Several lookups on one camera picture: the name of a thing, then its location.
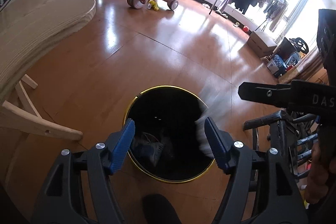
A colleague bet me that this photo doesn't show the brown storage box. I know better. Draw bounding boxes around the brown storage box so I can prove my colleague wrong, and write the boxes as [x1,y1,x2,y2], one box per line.
[247,30,278,58]

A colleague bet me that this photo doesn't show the crumpled blue-grey wrapper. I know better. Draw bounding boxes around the crumpled blue-grey wrapper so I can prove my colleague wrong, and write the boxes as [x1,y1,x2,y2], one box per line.
[131,132,165,167]

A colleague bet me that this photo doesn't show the blue and white bag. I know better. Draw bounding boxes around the blue and white bag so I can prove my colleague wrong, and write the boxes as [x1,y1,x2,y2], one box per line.
[266,55,288,79]

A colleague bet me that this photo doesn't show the white paper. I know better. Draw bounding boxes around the white paper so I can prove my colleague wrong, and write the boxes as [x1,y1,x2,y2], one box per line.
[194,105,214,157]

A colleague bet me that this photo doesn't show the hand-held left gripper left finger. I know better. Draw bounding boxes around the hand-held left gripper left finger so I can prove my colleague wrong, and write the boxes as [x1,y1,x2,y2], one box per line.
[31,118,136,224]

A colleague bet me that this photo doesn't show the black gold-rimmed trash bin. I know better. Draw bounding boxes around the black gold-rimmed trash bin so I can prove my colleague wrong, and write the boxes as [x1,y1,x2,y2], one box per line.
[123,85,216,184]

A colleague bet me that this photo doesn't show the person's right hand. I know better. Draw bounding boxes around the person's right hand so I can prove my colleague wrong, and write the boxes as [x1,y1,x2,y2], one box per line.
[304,139,332,205]

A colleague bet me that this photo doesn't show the black shoe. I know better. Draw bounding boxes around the black shoe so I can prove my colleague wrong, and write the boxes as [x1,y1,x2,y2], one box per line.
[142,194,182,224]

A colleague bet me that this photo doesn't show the wooden table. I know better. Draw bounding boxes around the wooden table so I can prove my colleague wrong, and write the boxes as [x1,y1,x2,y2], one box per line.
[0,0,96,144]

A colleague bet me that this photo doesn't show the dark chair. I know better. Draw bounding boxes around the dark chair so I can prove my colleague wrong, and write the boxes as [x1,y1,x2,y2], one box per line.
[243,109,324,188]

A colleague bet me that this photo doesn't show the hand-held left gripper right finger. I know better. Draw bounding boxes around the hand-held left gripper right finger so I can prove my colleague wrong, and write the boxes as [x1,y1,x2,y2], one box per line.
[204,117,307,224]

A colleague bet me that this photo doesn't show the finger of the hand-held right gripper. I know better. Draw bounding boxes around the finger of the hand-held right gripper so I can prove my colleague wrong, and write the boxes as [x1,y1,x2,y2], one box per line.
[238,81,292,109]

